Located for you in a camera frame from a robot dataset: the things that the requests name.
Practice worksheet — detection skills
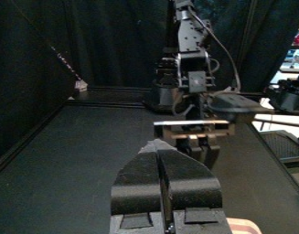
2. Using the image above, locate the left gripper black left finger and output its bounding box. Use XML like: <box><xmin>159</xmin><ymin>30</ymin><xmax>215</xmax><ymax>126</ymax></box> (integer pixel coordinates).
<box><xmin>108</xmin><ymin>138</ymin><xmax>170</xmax><ymax>234</ymax></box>

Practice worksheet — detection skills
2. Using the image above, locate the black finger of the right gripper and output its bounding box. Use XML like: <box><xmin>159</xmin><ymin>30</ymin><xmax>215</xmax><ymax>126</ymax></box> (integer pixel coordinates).
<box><xmin>177</xmin><ymin>134</ymin><xmax>206</xmax><ymax>165</ymax></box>
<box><xmin>205</xmin><ymin>134</ymin><xmax>222</xmax><ymax>171</ymax></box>

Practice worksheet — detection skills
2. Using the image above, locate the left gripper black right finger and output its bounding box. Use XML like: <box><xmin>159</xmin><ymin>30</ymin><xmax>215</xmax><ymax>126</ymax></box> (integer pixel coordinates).
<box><xmin>157</xmin><ymin>139</ymin><xmax>235</xmax><ymax>234</ymax></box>

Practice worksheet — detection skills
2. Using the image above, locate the pink plate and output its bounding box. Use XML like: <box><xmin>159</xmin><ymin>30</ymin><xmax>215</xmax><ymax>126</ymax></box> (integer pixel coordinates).
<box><xmin>226</xmin><ymin>217</ymin><xmax>263</xmax><ymax>234</ymax></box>

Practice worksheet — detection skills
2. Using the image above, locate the black mesh chair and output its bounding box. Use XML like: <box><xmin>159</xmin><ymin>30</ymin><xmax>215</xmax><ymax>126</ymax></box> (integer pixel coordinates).
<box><xmin>258</xmin><ymin>129</ymin><xmax>299</xmax><ymax>163</ymax></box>

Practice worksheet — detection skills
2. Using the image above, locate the thin metal rod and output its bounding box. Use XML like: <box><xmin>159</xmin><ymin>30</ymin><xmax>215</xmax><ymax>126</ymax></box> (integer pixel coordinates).
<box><xmin>253</xmin><ymin>116</ymin><xmax>299</xmax><ymax>126</ymax></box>

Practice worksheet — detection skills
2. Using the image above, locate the black cloth curtain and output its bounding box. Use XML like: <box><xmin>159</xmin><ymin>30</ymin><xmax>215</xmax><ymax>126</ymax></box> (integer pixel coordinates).
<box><xmin>0</xmin><ymin>0</ymin><xmax>299</xmax><ymax>163</ymax></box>

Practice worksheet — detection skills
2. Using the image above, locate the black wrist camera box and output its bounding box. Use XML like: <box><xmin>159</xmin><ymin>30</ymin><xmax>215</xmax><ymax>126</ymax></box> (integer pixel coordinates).
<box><xmin>207</xmin><ymin>92</ymin><xmax>277</xmax><ymax>124</ymax></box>

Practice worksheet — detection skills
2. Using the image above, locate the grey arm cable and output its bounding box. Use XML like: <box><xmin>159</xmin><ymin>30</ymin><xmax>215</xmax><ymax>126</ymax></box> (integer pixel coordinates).
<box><xmin>187</xmin><ymin>5</ymin><xmax>243</xmax><ymax>94</ymax></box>

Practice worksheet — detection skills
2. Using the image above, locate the white clip on frame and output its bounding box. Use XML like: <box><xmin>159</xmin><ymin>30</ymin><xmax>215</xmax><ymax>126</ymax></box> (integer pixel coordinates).
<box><xmin>74</xmin><ymin>79</ymin><xmax>91</xmax><ymax>93</ymax></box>

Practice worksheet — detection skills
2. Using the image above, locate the thin cord with red marks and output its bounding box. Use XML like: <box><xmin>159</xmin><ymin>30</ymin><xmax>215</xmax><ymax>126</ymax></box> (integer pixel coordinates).
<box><xmin>48</xmin><ymin>45</ymin><xmax>83</xmax><ymax>82</ymax></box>

